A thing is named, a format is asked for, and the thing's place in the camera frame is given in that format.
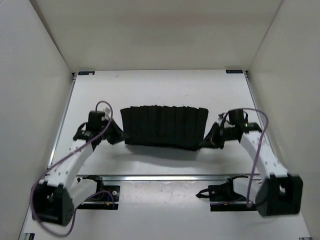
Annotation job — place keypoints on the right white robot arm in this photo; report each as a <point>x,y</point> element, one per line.
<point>270,189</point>

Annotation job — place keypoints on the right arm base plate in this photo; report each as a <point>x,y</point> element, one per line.
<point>223,198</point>

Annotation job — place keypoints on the left blue corner label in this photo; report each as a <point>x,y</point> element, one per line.
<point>86,73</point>

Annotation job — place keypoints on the right blue corner label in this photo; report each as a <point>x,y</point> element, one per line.
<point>234,71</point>

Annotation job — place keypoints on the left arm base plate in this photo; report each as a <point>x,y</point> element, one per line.
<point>105,198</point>

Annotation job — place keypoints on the aluminium front rail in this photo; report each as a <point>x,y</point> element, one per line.
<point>167,178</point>

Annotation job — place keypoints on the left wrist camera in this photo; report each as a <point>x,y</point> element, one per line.
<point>107,112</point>

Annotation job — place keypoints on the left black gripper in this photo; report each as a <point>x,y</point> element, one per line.
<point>119,135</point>

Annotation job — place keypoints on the blue corner label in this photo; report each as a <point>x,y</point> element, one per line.
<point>234,71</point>
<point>86,73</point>

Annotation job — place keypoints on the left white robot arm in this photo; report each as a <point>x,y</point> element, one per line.
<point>56,197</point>

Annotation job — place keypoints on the black pleated skirt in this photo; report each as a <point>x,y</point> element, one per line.
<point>180,127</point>

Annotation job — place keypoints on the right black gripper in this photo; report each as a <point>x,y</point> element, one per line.
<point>211,139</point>

